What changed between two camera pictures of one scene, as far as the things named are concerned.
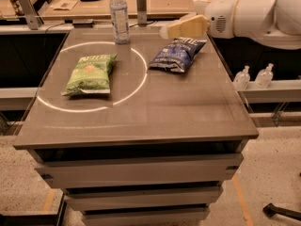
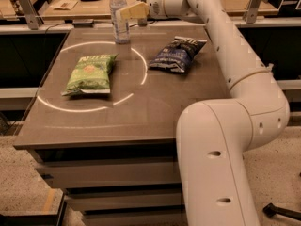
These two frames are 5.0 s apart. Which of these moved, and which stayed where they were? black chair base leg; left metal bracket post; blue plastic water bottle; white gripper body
Moved: white gripper body
Stayed: black chair base leg; left metal bracket post; blue plastic water bottle
